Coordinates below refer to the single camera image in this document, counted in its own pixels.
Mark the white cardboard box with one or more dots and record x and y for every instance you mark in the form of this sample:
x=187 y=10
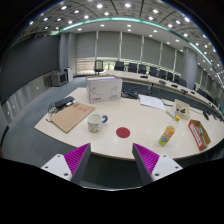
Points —
x=104 y=88

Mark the small beige open box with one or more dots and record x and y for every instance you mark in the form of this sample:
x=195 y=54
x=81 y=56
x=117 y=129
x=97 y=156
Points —
x=182 y=109

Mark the black office chair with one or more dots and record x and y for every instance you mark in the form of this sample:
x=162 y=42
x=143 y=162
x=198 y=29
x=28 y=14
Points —
x=98 y=66

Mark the brown paper envelope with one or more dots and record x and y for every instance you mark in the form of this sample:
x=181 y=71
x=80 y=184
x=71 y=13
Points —
x=69 y=117

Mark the red round coaster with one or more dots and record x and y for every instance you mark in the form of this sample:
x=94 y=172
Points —
x=123 y=132

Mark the yellow juice bottle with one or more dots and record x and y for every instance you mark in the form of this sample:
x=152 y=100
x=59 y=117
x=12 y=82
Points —
x=169 y=131

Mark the black power adapter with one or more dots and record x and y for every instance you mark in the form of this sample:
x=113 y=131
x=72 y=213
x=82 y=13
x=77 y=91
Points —
x=63 y=102

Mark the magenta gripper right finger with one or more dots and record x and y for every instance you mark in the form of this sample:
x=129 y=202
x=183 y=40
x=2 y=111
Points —
x=152 y=166

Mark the white paper sheets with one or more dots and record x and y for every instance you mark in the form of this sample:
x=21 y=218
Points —
x=151 y=102

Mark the white mug blue handle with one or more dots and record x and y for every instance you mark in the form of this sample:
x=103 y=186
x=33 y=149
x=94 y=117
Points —
x=96 y=121

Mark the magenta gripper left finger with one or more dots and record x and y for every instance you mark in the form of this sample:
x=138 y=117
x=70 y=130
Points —
x=71 y=166

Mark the open red cardboard box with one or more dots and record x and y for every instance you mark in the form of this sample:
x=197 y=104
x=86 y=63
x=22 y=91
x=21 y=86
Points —
x=199 y=133

